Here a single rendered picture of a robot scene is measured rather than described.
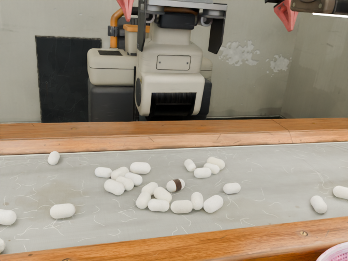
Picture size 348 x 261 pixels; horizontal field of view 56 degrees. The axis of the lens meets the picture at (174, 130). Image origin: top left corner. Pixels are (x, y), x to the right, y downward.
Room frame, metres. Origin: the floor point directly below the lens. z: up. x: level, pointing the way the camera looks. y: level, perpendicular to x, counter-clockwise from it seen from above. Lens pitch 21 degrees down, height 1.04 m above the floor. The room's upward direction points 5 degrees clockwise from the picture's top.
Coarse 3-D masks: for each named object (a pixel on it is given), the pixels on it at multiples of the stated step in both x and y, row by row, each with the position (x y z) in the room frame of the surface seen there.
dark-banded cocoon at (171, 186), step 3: (171, 180) 0.49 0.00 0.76; (180, 180) 0.49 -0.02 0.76; (168, 183) 0.48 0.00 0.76; (171, 183) 0.48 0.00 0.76; (174, 183) 0.48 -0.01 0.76; (183, 183) 0.49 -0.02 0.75; (168, 186) 0.48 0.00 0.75; (171, 186) 0.47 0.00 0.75; (174, 186) 0.48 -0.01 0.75; (183, 186) 0.49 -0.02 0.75; (168, 189) 0.48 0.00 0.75; (171, 189) 0.47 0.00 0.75; (174, 189) 0.47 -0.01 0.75
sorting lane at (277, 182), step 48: (288, 144) 0.73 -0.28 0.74; (336, 144) 0.76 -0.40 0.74; (0, 192) 0.44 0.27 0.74; (48, 192) 0.45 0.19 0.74; (96, 192) 0.46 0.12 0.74; (192, 192) 0.48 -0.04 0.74; (240, 192) 0.50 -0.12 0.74; (288, 192) 0.51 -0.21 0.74; (48, 240) 0.34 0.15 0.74; (96, 240) 0.35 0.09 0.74
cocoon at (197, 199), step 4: (196, 192) 0.45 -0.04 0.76; (192, 196) 0.45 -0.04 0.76; (196, 196) 0.44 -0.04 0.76; (200, 196) 0.45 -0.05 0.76; (192, 200) 0.44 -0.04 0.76; (196, 200) 0.43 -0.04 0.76; (200, 200) 0.43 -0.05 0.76; (196, 204) 0.43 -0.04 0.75; (200, 204) 0.43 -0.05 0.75; (196, 208) 0.43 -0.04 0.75; (200, 208) 0.43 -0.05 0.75
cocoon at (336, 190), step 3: (336, 186) 0.51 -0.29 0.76; (339, 186) 0.51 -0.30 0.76; (342, 186) 0.51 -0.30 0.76; (333, 189) 0.51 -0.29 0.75; (336, 189) 0.51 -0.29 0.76; (339, 189) 0.50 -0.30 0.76; (342, 189) 0.50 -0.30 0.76; (345, 189) 0.50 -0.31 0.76; (333, 192) 0.51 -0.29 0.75; (336, 192) 0.50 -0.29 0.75; (339, 192) 0.50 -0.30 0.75; (342, 192) 0.50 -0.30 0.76; (345, 192) 0.50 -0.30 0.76; (336, 195) 0.50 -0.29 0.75; (339, 195) 0.50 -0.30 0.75; (342, 195) 0.50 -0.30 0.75; (345, 195) 0.50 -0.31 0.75; (345, 198) 0.50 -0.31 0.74
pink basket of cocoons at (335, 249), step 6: (336, 246) 0.34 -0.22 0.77; (342, 246) 0.34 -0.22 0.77; (324, 252) 0.32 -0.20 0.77; (330, 252) 0.33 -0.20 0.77; (336, 252) 0.33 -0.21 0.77; (342, 252) 0.34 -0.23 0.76; (318, 258) 0.31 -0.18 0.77; (324, 258) 0.32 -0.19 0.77; (330, 258) 0.32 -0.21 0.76; (336, 258) 0.33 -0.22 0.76; (342, 258) 0.33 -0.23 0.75
